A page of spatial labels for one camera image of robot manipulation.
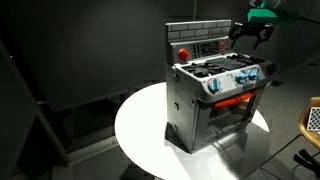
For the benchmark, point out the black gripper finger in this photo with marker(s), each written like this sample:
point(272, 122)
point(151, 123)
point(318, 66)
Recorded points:
point(263, 38)
point(236, 33)

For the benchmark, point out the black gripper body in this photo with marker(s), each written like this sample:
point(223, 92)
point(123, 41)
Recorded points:
point(255, 28)

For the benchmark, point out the small orange round button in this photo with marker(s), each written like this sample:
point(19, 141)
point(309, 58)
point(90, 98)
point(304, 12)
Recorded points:
point(222, 50)
point(222, 44)

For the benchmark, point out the black keypad panel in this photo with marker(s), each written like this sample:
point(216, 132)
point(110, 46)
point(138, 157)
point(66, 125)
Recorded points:
point(205, 50)

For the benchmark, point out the grey oven door with window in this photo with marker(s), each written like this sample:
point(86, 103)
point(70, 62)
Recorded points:
point(226, 125)

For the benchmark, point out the blue stove knob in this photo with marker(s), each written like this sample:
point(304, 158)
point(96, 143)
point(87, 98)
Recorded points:
point(248, 76)
point(256, 72)
point(213, 85)
point(240, 79)

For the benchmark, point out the large orange dial knob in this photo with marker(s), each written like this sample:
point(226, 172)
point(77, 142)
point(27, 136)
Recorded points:
point(183, 54)

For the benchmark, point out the grey toy kitchen stove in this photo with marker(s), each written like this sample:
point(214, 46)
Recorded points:
point(183, 110)

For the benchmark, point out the checkerboard calibration board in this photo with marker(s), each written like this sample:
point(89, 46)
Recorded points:
point(314, 119)

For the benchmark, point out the yellow wooden chair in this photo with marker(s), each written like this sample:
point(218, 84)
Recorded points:
point(305, 133)

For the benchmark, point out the black floor equipment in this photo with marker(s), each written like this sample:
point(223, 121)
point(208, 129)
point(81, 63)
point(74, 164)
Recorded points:
point(308, 161)

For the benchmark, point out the round white table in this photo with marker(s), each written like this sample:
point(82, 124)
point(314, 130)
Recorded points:
point(143, 133)

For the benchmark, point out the dark diagonal frame beam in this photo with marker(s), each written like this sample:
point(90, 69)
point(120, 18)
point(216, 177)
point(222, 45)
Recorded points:
point(36, 106)

